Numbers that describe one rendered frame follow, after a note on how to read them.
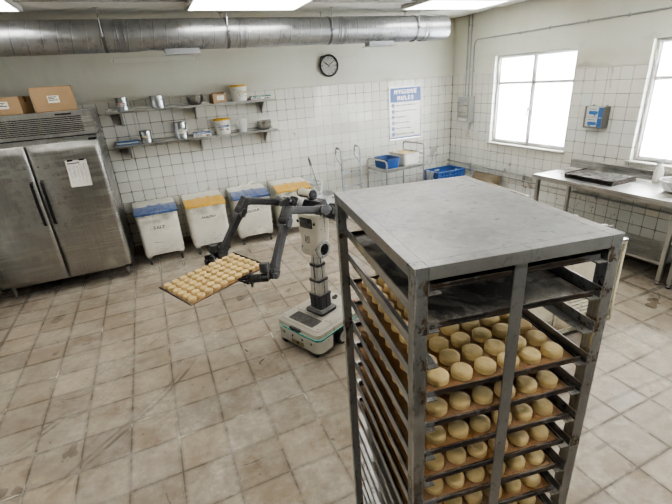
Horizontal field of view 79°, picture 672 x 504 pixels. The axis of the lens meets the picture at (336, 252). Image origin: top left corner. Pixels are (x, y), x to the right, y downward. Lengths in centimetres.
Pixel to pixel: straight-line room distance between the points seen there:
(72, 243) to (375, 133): 480
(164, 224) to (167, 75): 201
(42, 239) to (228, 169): 256
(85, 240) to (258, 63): 336
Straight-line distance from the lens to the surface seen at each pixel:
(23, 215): 579
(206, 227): 602
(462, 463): 123
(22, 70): 651
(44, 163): 562
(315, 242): 334
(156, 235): 600
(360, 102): 719
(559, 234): 101
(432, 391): 99
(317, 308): 367
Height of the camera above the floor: 216
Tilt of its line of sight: 23 degrees down
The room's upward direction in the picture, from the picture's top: 4 degrees counter-clockwise
